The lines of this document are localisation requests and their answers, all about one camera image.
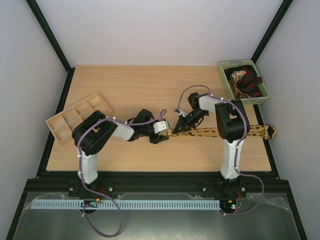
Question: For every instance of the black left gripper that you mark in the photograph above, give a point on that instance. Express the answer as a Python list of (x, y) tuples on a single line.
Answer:
[(159, 139)]

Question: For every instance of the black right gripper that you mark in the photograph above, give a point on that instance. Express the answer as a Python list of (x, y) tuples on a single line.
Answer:
[(185, 120)]

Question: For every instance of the yellow beetle print tie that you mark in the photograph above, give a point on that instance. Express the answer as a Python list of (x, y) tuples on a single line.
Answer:
[(266, 132)]

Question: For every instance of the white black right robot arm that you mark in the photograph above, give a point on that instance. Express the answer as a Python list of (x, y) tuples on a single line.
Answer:
[(232, 126)]

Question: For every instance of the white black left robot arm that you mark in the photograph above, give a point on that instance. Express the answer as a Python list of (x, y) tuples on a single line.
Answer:
[(93, 133)]

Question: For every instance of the floral patterned tie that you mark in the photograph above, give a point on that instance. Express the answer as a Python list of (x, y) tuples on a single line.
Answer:
[(236, 76)]

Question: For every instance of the wooden compartment tray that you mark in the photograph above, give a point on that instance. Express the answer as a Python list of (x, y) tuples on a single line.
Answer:
[(63, 123)]

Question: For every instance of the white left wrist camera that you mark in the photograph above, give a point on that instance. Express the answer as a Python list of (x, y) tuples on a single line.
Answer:
[(160, 126)]

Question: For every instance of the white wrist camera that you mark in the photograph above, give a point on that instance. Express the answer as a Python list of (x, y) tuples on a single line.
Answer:
[(160, 126), (181, 112)]

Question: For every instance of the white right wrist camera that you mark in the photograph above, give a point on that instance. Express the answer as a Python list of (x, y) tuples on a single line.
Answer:
[(181, 112)]

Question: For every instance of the black aluminium frame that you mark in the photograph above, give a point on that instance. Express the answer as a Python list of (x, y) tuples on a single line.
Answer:
[(160, 182)]

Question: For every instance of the light blue slotted cable duct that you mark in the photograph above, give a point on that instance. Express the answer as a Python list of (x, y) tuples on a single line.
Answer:
[(73, 204)]

